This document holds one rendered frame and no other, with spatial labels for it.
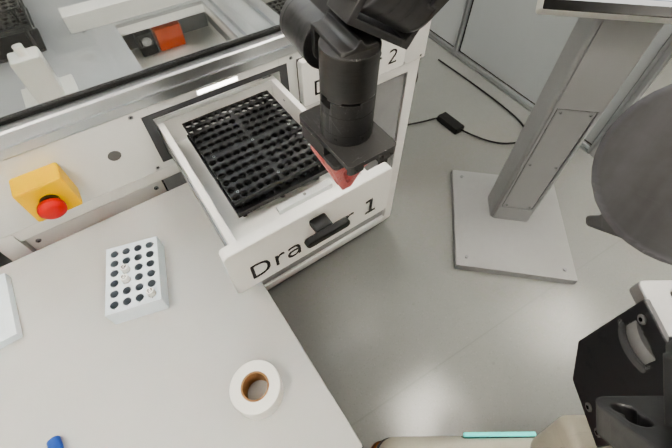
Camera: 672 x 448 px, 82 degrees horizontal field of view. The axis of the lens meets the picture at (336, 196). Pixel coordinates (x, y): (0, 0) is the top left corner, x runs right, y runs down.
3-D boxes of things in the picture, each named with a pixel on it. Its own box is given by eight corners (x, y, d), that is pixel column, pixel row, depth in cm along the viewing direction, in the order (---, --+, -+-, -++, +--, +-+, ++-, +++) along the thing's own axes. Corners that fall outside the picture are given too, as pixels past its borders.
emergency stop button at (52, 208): (73, 214, 64) (59, 199, 61) (47, 225, 63) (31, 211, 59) (69, 202, 66) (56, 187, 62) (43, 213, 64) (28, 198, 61)
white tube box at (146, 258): (169, 308, 64) (161, 299, 61) (115, 324, 62) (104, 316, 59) (164, 246, 71) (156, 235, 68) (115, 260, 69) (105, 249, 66)
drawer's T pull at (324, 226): (350, 225, 58) (351, 220, 56) (308, 250, 55) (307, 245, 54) (337, 209, 59) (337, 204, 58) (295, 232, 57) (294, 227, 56)
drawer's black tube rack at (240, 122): (329, 180, 71) (328, 156, 66) (242, 226, 65) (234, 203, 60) (271, 115, 82) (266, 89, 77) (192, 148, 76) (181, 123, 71)
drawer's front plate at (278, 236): (386, 208, 69) (393, 166, 61) (239, 294, 59) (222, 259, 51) (380, 201, 70) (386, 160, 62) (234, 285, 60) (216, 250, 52)
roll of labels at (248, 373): (289, 373, 58) (287, 366, 55) (274, 426, 54) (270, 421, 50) (246, 361, 59) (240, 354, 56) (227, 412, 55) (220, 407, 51)
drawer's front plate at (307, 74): (403, 64, 97) (410, 22, 88) (304, 107, 86) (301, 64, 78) (399, 61, 97) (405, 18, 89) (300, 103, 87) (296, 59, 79)
